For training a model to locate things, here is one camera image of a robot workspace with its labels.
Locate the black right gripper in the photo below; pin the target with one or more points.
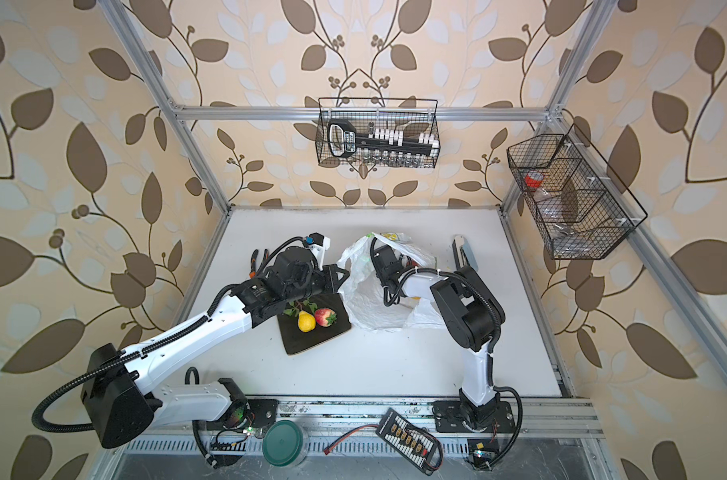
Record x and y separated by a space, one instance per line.
378 274

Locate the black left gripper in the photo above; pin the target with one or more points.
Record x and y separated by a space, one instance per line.
333 282

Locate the large red fake strawberry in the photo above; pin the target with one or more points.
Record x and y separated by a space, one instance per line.
325 317

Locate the white plastic bag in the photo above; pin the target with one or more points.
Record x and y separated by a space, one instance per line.
364 296

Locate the yellow lemon with leafy branch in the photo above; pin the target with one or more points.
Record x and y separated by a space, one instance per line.
304 312

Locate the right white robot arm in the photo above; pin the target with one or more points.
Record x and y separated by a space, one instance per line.
474 318

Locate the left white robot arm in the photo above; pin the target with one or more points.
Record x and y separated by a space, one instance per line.
124 391

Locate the black square tray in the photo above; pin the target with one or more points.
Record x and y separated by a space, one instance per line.
296 341

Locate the black tool in basket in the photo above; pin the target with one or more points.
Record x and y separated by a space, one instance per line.
345 141

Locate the green round lid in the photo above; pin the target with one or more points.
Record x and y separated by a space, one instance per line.
285 444

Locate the red capped clear bottle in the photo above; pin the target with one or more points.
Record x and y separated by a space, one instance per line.
535 186

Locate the black charger board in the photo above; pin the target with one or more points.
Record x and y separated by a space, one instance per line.
414 444

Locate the orange handled pliers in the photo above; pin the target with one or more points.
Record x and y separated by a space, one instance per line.
258 262

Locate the rear black wire basket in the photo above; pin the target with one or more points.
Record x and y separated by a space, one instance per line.
412 114

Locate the side black wire basket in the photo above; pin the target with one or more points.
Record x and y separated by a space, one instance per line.
592 209

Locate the aluminium frame post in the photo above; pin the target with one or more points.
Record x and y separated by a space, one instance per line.
119 20

